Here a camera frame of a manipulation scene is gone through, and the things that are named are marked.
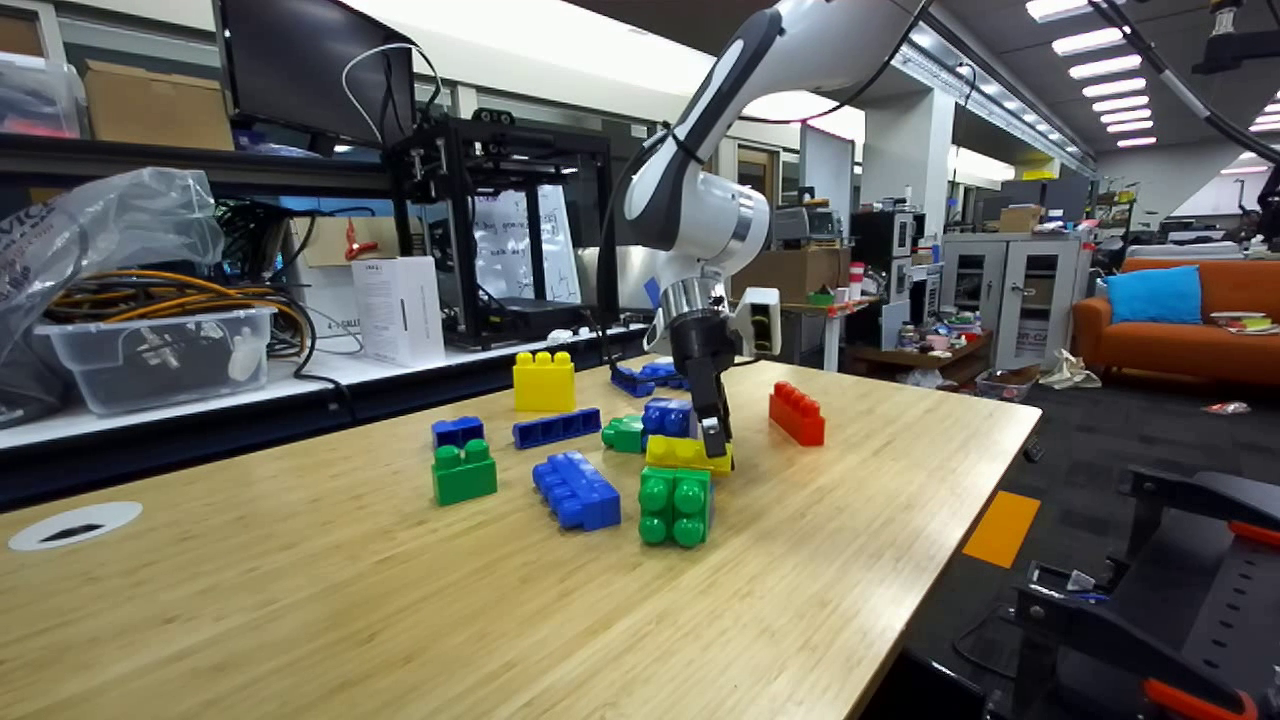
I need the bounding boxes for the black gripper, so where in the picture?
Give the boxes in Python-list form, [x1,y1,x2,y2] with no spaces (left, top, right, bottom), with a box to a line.
[662,307,742,465]

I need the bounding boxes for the large blue building block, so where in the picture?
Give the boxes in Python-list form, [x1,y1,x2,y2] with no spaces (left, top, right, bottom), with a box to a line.
[529,450,626,536]
[648,353,691,396]

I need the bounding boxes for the red building block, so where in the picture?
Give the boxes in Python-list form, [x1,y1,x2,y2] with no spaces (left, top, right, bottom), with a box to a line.
[765,378,831,452]

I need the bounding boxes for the long blue building block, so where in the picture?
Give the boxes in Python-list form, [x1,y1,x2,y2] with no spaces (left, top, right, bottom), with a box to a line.
[609,362,657,404]
[506,404,609,452]

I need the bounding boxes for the small green building block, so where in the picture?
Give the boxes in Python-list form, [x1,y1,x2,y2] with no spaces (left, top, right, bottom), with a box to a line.
[594,412,651,455]

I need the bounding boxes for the tall yellow building block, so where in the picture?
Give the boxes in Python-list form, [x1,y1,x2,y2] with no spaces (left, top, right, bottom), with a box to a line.
[506,350,581,416]

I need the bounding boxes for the small blue building block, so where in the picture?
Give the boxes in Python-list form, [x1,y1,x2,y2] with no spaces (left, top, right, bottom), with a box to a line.
[427,412,488,450]

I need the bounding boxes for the white stool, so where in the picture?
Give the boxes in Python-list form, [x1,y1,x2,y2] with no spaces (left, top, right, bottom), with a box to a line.
[733,282,787,362]

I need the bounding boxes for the small cluttered desk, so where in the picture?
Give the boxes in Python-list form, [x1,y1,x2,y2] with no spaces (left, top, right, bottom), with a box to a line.
[774,293,888,378]

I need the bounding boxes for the brown cardboard box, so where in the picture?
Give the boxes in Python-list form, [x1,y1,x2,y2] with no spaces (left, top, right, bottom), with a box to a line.
[80,58,238,158]
[765,240,857,313]

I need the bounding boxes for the orange floor mat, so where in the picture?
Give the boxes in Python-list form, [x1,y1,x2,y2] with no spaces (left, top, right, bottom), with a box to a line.
[956,483,1046,578]

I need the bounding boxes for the white cabinet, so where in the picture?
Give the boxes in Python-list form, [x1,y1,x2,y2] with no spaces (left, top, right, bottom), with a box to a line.
[934,228,1092,378]

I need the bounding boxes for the white cardboard box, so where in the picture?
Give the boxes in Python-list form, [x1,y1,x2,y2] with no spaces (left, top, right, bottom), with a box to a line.
[347,254,453,370]

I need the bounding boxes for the white counter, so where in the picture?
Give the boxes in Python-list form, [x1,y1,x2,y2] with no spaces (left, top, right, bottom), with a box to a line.
[0,326,657,455]

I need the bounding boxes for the yellow sign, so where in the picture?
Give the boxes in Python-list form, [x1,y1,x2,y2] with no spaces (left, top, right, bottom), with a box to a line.
[1014,152,1069,188]

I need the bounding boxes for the white paper bag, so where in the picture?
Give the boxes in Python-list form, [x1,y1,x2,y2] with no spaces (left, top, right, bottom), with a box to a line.
[293,256,360,362]

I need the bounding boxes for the blue cushion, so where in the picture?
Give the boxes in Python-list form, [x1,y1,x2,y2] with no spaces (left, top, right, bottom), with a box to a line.
[1105,261,1209,328]

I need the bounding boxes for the orange sofa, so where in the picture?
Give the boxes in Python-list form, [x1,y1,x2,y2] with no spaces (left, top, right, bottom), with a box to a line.
[1069,254,1280,394]

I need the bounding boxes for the black cart with orange clamps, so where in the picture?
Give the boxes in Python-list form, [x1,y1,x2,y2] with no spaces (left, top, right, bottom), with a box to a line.
[872,461,1280,720]

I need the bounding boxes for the ceiling light panel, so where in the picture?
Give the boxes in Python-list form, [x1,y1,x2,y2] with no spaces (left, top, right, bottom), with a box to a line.
[1081,74,1152,105]
[1064,51,1147,86]
[1046,19,1143,60]
[1020,0,1133,26]

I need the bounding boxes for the black monitor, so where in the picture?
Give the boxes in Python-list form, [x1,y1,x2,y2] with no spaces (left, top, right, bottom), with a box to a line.
[216,0,418,152]

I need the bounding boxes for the clear plastic bin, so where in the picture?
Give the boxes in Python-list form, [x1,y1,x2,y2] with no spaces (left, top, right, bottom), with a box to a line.
[0,165,231,419]
[32,299,278,419]

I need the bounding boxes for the black metal shelf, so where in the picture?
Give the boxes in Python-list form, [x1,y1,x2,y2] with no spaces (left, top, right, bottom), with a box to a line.
[0,133,444,195]

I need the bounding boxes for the black ceiling mounted device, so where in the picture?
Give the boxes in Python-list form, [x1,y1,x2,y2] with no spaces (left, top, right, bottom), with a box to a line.
[1186,0,1280,76]

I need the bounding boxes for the white round table grommet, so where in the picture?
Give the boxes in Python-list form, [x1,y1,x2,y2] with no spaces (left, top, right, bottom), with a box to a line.
[2,497,147,555]

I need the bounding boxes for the clear storage box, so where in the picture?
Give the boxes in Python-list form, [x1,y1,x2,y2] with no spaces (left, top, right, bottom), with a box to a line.
[0,50,88,139]

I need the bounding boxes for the black frame 3D printer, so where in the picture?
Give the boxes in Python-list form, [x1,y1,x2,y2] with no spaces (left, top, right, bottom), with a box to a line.
[386,107,661,350]

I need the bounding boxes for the orange cable bundle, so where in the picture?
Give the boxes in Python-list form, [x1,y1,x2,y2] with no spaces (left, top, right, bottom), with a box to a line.
[43,261,275,328]

